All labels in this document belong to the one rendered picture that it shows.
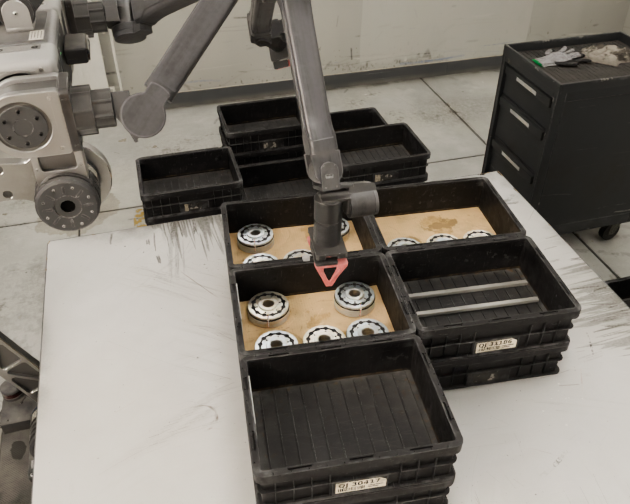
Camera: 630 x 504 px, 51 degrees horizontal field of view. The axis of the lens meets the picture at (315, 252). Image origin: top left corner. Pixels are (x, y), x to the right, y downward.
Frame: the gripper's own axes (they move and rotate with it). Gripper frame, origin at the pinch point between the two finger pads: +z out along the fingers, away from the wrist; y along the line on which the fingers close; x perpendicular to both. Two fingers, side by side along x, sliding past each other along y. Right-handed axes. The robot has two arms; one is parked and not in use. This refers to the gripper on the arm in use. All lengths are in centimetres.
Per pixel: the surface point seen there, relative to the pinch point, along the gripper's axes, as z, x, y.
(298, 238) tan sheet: 23.0, -1.4, 44.3
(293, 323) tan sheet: 23.4, 5.6, 10.1
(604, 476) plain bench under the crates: 36, -56, -36
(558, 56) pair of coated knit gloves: 14, -131, 143
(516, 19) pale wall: 65, -210, 336
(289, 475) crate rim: 14.6, 14.1, -37.9
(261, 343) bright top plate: 20.7, 14.5, 1.9
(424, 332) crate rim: 13.5, -21.1, -8.0
